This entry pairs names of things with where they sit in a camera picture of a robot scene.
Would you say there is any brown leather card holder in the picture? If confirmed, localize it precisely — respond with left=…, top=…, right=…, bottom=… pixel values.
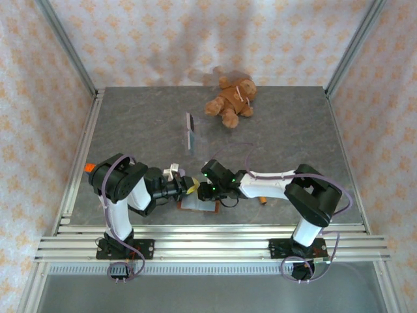
left=177, top=197, right=221, bottom=215

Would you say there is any brown teddy bear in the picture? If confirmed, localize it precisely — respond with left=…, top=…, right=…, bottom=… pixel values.
left=204, top=75, right=258, bottom=128

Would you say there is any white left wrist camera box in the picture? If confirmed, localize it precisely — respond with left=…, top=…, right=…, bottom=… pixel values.
left=164, top=162, right=182, bottom=180

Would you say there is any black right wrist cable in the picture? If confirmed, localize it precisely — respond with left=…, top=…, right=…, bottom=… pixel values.
left=220, top=194, right=241, bottom=209

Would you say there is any aluminium mounting rail beam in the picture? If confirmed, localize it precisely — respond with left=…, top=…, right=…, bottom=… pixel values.
left=34, top=224, right=392, bottom=262

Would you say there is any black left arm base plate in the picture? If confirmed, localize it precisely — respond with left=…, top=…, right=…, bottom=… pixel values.
left=96, top=239, right=155, bottom=261

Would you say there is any grey slotted cable duct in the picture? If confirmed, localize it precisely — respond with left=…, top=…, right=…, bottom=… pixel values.
left=48, top=263, right=294, bottom=275

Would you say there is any aluminium side rail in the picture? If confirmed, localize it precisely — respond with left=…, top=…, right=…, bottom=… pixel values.
left=324, top=87, right=372, bottom=235
left=53, top=88, right=106, bottom=236

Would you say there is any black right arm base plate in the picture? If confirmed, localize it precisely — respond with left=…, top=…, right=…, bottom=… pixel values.
left=268, top=237, right=328, bottom=260

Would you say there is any aluminium frame post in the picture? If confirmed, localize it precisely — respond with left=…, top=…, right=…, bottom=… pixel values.
left=35, top=0, right=98, bottom=97
left=324, top=0, right=388, bottom=98

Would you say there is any aluminium frame leg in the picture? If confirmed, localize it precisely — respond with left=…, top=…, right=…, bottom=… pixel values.
left=373, top=260, right=405, bottom=313
left=16, top=262, right=50, bottom=313

